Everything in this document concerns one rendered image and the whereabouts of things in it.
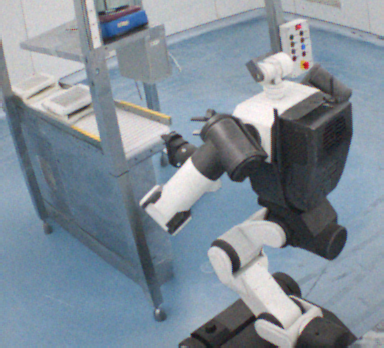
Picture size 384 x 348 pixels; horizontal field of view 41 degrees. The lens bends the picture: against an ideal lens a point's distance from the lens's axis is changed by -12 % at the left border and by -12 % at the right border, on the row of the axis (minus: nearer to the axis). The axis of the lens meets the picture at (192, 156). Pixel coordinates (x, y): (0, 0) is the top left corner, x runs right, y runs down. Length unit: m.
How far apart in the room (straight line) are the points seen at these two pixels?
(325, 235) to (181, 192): 0.46
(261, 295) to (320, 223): 0.51
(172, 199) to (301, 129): 0.37
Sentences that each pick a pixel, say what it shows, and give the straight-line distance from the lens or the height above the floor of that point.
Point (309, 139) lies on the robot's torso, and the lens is 1.40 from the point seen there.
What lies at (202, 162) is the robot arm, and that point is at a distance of 1.41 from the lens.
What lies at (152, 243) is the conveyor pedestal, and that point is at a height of 0.29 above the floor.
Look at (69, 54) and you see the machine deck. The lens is 2.03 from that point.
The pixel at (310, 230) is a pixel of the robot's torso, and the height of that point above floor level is 0.85.
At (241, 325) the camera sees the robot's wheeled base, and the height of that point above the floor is 0.19.
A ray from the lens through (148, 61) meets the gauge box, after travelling 2.12.
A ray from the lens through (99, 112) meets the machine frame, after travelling 1.98.
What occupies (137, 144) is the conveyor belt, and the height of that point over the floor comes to 0.85.
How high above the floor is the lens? 1.84
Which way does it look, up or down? 29 degrees down
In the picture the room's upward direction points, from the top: 10 degrees counter-clockwise
